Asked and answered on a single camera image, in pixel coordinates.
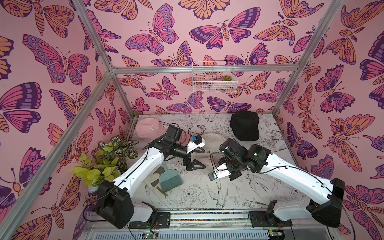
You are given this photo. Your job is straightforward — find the black cap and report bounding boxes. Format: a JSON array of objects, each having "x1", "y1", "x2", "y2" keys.
[{"x1": 230, "y1": 111, "x2": 260, "y2": 142}]

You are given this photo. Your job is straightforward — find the clear plastic dustpan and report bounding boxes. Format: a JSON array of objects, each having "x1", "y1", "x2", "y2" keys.
[{"x1": 144, "y1": 167, "x2": 171, "y2": 201}]

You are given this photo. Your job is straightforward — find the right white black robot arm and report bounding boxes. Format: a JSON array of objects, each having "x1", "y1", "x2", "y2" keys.
[{"x1": 216, "y1": 139, "x2": 346, "y2": 228}]

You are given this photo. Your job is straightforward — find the cream cap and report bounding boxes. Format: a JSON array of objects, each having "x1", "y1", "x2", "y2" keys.
[{"x1": 194, "y1": 133, "x2": 227, "y2": 166}]

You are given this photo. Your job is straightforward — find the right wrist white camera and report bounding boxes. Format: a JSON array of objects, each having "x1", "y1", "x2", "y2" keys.
[{"x1": 208, "y1": 169, "x2": 231, "y2": 181}]

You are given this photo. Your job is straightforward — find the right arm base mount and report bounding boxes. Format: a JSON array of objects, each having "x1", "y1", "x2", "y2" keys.
[{"x1": 248, "y1": 211, "x2": 293, "y2": 228}]

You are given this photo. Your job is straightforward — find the pink cap with logo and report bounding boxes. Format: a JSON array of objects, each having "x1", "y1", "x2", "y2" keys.
[{"x1": 136, "y1": 118, "x2": 167, "y2": 142}]

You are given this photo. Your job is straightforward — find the aluminium frame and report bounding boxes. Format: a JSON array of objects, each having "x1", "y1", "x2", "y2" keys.
[{"x1": 0, "y1": 0, "x2": 346, "y2": 240}]

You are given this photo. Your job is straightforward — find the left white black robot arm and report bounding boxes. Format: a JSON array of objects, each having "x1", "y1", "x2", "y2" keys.
[{"x1": 95, "y1": 125, "x2": 206, "y2": 229}]

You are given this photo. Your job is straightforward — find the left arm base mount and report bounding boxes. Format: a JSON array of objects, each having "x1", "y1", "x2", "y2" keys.
[{"x1": 129, "y1": 212, "x2": 171, "y2": 230}]

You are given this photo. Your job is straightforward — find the wrist white camera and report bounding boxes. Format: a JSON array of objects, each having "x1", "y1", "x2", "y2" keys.
[
  {"x1": 208, "y1": 169, "x2": 231, "y2": 181},
  {"x1": 187, "y1": 135, "x2": 206, "y2": 154}
]

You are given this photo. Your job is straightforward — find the teal hand brush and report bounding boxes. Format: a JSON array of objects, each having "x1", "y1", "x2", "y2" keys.
[{"x1": 159, "y1": 162, "x2": 184, "y2": 192}]

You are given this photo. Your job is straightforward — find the potted green plant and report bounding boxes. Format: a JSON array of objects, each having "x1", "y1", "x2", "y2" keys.
[{"x1": 72, "y1": 136, "x2": 138, "y2": 194}]

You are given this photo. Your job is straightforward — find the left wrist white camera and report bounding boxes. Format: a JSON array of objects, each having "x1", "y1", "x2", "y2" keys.
[{"x1": 187, "y1": 135, "x2": 206, "y2": 154}]

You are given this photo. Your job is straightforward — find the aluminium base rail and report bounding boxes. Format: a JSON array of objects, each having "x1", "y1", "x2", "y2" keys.
[{"x1": 80, "y1": 209, "x2": 342, "y2": 240}]

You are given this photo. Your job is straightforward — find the white wire basket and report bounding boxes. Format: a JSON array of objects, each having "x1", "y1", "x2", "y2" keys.
[{"x1": 190, "y1": 65, "x2": 238, "y2": 94}]

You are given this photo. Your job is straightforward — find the small succulent in basket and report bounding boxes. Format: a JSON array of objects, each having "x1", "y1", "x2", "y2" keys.
[{"x1": 223, "y1": 76, "x2": 233, "y2": 82}]

